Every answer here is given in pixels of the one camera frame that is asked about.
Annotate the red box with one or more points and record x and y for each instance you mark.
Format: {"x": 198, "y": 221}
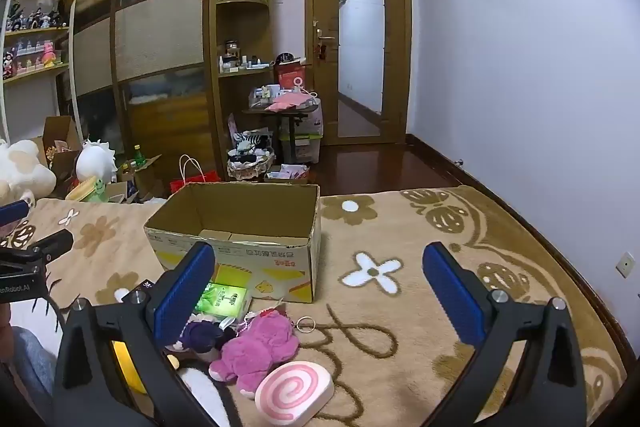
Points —
{"x": 290, "y": 77}

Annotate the small cardboard box with packets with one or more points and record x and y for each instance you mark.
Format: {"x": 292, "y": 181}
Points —
{"x": 287, "y": 175}

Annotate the purple-haired plush doll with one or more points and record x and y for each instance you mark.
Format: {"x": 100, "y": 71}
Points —
{"x": 202, "y": 337}

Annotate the lace-trimmed basket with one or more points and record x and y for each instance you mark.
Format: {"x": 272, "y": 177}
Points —
{"x": 247, "y": 168}

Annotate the pink swirl squishy toy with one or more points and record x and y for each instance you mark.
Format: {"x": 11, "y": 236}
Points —
{"x": 295, "y": 389}

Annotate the wooden door with mirror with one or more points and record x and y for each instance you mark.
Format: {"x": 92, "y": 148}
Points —
{"x": 360, "y": 47}

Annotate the brown cardboard box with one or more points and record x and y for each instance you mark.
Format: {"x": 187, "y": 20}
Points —
{"x": 60, "y": 137}

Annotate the wooden wardrobe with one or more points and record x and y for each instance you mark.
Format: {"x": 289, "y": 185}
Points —
{"x": 155, "y": 37}

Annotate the green tissue pack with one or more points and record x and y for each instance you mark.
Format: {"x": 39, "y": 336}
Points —
{"x": 225, "y": 299}

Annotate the green frog toy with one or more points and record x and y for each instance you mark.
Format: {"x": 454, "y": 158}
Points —
{"x": 90, "y": 189}

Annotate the cardboard box with flaps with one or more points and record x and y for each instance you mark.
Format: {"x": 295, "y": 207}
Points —
{"x": 145, "y": 179}

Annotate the pink plush bear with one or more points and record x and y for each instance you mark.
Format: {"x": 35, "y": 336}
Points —
{"x": 260, "y": 349}

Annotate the pink cloth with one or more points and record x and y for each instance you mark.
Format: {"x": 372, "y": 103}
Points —
{"x": 287, "y": 102}

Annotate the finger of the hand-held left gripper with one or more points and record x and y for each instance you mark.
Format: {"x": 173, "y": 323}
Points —
{"x": 50, "y": 243}
{"x": 12, "y": 211}

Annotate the large white plush toy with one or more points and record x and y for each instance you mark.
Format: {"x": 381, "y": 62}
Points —
{"x": 22, "y": 172}

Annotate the white shelf with figurines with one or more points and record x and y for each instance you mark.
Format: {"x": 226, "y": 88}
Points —
{"x": 35, "y": 32}

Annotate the small dark table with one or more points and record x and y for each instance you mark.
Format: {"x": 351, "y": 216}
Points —
{"x": 290, "y": 117}

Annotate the person's jeans leg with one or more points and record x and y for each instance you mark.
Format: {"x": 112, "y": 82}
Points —
{"x": 35, "y": 362}

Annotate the green bottle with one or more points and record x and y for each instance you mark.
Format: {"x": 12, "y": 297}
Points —
{"x": 139, "y": 155}

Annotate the white plush with yellow pompoms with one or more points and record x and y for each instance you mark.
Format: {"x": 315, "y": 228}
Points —
{"x": 197, "y": 394}

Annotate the white-haired plush doll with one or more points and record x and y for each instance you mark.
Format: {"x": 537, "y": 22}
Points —
{"x": 95, "y": 162}

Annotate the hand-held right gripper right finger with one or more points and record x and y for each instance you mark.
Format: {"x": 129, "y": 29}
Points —
{"x": 452, "y": 297}

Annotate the clear plastic storage box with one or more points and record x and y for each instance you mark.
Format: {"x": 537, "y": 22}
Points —
{"x": 305, "y": 142}

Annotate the wall socket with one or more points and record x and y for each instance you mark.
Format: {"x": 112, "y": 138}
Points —
{"x": 626, "y": 264}

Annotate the zebra striped plush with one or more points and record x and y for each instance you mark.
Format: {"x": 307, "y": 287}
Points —
{"x": 250, "y": 142}

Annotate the red gift bag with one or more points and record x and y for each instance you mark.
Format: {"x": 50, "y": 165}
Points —
{"x": 192, "y": 184}

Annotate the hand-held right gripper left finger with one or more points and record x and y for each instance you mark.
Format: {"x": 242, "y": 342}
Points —
{"x": 184, "y": 294}

